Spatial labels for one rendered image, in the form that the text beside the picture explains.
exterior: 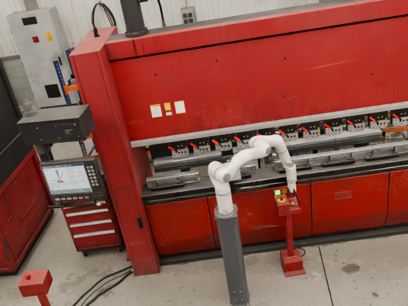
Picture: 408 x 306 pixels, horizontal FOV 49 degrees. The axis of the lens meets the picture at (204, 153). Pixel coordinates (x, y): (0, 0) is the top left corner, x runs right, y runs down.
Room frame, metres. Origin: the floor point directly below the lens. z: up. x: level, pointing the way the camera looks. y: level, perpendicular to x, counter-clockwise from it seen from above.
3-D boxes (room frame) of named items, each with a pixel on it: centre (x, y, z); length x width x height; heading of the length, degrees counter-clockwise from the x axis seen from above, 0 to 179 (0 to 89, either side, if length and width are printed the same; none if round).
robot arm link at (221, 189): (2.92, -0.08, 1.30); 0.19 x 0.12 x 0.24; 24
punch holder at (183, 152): (3.63, 0.21, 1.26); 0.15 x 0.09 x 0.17; 87
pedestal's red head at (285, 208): (3.22, -0.65, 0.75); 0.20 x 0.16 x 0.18; 90
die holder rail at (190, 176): (3.64, 0.34, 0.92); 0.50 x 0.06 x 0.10; 87
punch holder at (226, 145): (3.61, -0.19, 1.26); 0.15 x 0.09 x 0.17; 87
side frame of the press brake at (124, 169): (3.84, 0.75, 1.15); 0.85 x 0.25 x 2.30; 177
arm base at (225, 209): (2.89, -0.10, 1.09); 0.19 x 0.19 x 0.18
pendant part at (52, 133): (3.18, 1.07, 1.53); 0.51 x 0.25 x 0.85; 79
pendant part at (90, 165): (3.09, 1.04, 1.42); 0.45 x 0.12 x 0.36; 79
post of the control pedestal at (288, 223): (3.22, -0.65, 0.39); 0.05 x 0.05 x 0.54; 0
